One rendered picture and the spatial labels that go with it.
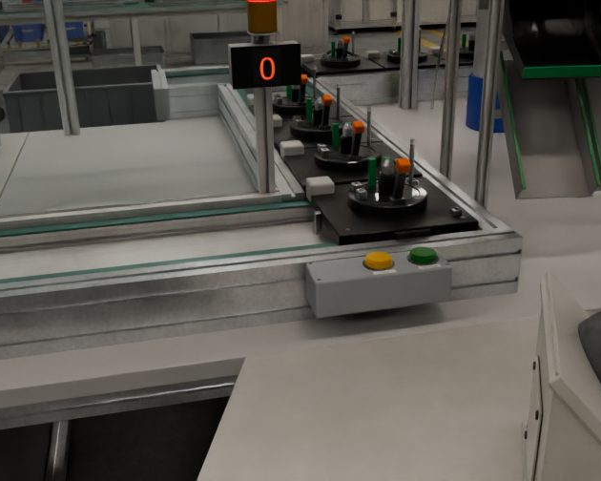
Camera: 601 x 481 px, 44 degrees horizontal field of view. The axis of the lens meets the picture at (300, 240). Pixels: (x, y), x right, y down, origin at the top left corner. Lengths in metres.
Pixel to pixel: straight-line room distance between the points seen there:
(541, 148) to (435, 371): 0.50
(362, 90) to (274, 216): 1.19
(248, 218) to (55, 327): 0.42
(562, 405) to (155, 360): 0.60
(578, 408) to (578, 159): 0.75
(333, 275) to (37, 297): 0.42
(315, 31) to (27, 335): 7.78
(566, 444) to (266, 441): 0.37
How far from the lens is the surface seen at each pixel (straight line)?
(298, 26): 8.68
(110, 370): 1.08
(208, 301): 1.11
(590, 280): 1.35
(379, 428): 0.94
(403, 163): 1.20
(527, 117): 1.39
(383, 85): 2.51
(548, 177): 1.34
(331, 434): 0.93
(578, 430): 0.71
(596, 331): 0.78
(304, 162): 1.54
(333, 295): 1.07
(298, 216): 1.37
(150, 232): 1.36
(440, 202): 1.32
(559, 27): 1.42
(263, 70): 1.29
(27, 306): 1.11
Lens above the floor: 1.43
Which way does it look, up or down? 24 degrees down
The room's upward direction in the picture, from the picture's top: 1 degrees counter-clockwise
